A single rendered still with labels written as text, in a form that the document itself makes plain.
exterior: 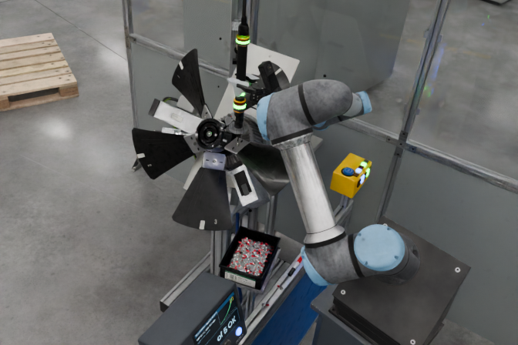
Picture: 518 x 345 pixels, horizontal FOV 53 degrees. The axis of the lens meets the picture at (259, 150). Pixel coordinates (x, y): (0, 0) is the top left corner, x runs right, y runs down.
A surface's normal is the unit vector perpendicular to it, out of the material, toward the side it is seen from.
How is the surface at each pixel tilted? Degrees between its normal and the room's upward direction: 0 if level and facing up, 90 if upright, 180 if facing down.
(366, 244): 37
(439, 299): 42
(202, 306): 15
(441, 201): 90
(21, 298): 0
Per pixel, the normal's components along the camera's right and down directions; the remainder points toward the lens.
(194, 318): -0.15, -0.87
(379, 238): -0.28, -0.36
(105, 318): 0.07, -0.80
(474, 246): -0.55, 0.48
